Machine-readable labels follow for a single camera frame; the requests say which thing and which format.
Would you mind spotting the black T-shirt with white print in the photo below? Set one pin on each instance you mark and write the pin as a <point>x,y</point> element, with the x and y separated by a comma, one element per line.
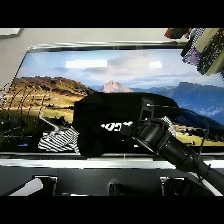
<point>100,110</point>

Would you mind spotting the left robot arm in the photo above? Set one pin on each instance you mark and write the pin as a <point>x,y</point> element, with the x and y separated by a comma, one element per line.
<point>30,186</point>

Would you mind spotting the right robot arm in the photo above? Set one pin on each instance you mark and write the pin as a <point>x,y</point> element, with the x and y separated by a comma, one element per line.
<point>173,146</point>

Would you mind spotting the heap of clothes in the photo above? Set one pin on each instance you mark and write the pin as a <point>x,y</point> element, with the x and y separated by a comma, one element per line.
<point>206,50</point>

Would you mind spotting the black white striped garment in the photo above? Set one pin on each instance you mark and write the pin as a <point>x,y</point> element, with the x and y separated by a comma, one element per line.
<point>58,140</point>

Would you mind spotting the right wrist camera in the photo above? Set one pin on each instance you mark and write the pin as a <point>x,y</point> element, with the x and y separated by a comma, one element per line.
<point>146,110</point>

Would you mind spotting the silver frame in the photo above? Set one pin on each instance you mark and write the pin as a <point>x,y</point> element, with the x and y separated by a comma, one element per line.
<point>100,163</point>

